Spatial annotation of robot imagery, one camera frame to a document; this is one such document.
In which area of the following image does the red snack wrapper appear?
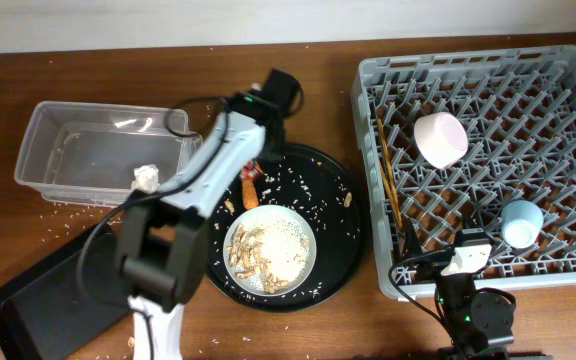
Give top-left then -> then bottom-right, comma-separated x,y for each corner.
240,161 -> 264,181

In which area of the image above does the orange carrot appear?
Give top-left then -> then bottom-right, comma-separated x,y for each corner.
241,178 -> 259,210

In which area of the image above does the blue cup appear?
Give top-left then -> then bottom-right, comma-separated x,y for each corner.
501,200 -> 544,249

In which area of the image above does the wooden chopstick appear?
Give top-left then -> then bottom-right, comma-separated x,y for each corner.
376,117 -> 403,229
380,164 -> 403,230

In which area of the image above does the pile of rice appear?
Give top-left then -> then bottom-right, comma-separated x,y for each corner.
240,212 -> 312,291

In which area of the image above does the grey plate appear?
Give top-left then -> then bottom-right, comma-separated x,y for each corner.
222,204 -> 318,297

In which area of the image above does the pile of peanut shells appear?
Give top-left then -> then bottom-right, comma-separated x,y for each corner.
226,224 -> 289,295

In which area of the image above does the white tissue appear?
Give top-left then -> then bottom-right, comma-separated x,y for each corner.
131,164 -> 160,193

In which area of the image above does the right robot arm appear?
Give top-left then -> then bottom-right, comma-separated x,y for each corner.
389,217 -> 516,359

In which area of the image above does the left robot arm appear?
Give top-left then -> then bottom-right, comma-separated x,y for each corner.
114,69 -> 304,359

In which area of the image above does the grey dishwasher rack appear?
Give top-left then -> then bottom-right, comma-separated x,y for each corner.
351,45 -> 576,300

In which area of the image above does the peanut shell on tray left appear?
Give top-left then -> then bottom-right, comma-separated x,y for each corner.
224,200 -> 235,215

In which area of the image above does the peanut shell on tray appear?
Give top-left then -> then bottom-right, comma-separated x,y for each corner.
343,193 -> 353,208
224,200 -> 235,215

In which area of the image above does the peanut shell on tray right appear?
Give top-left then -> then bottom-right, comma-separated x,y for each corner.
343,193 -> 353,208

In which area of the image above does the round black tray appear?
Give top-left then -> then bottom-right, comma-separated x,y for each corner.
207,144 -> 370,312

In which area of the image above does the clear plastic bin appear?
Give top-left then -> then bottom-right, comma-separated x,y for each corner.
14,101 -> 202,207

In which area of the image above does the black rectangular bin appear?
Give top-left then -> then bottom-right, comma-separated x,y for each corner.
0,231 -> 130,359

